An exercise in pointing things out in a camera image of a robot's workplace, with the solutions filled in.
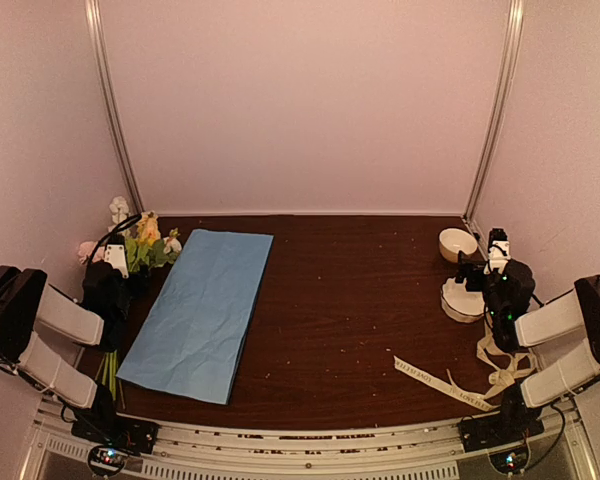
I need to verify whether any blue wrapping paper sheet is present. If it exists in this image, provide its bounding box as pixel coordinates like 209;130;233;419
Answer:
117;229;273;405

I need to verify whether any right aluminium frame post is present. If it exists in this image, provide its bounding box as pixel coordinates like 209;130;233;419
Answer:
463;0;525;225

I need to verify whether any left aluminium frame post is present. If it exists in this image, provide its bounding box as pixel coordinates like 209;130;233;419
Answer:
84;0;144;213

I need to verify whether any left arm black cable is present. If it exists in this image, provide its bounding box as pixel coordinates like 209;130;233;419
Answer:
87;213;144;266

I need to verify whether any plain white bowl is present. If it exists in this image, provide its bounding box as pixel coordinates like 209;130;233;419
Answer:
438;228;478;263

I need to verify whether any cream printed ribbon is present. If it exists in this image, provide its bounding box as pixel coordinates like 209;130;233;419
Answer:
392;319;539;412

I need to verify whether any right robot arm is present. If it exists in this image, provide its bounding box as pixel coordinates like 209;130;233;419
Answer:
456;257;600;442

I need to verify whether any aluminium frame post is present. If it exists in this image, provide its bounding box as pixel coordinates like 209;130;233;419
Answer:
463;0;525;225
84;0;144;213

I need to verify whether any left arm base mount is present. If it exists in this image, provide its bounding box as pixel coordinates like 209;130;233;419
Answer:
71;417;159;456

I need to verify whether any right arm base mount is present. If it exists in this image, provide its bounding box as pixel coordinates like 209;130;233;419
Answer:
458;415;545;453

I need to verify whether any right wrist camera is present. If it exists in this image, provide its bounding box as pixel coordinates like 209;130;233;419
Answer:
485;228;511;274

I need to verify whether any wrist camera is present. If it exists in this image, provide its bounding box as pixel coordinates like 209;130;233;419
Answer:
485;228;511;274
104;235;129;278

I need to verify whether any front aluminium rail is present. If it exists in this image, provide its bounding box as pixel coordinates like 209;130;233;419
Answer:
19;394;600;480

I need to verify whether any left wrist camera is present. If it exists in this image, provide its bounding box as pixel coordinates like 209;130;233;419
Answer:
104;235;129;278

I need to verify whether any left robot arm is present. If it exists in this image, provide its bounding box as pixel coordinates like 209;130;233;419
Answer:
0;261;132;444

